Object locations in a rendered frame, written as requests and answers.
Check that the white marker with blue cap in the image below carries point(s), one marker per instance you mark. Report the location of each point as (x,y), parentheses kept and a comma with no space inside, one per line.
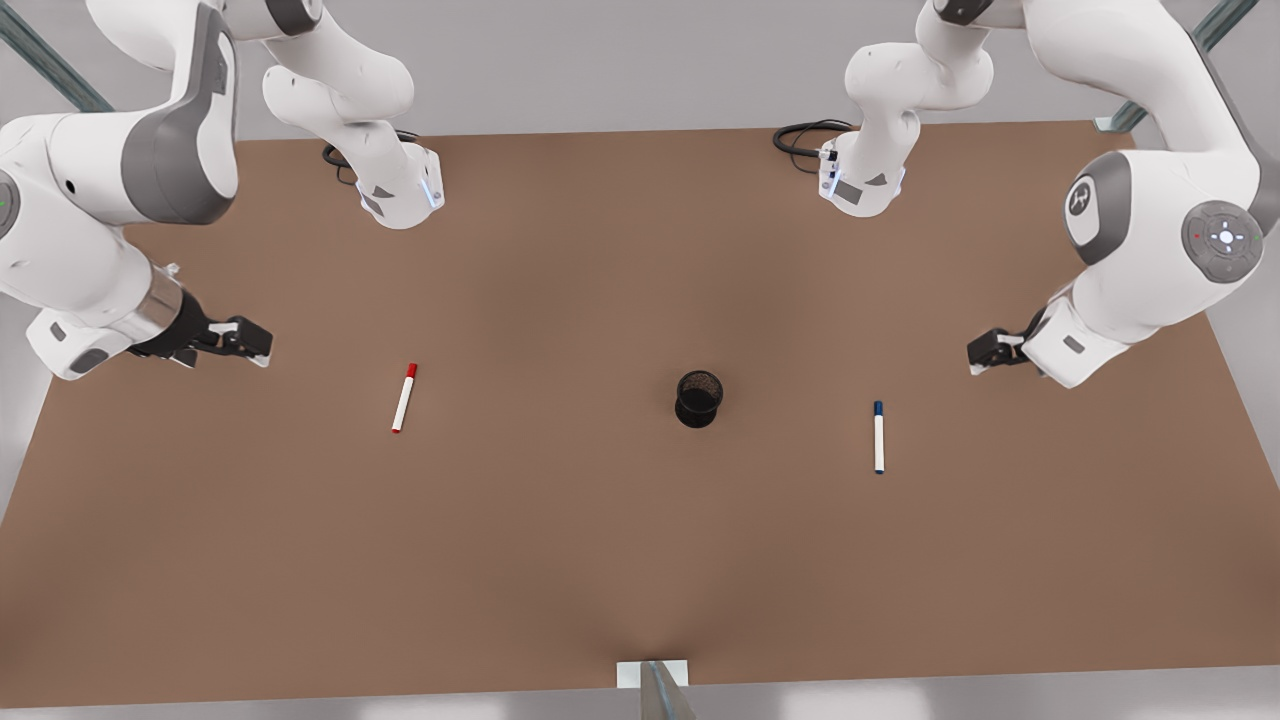
(879,440)

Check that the white marker with red cap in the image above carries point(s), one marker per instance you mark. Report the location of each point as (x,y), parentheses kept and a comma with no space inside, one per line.
(404,400)

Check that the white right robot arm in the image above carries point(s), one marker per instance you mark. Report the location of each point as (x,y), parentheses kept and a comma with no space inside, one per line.
(80,180)

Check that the silver frame post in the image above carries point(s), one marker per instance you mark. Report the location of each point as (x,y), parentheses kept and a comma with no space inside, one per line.
(655,685)
(1200,40)
(50,62)

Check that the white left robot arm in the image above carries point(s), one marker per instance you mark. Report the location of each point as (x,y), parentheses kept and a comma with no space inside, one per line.
(1150,270)

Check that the black mesh pen cup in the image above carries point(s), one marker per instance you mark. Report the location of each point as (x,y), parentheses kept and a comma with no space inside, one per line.
(698,400)

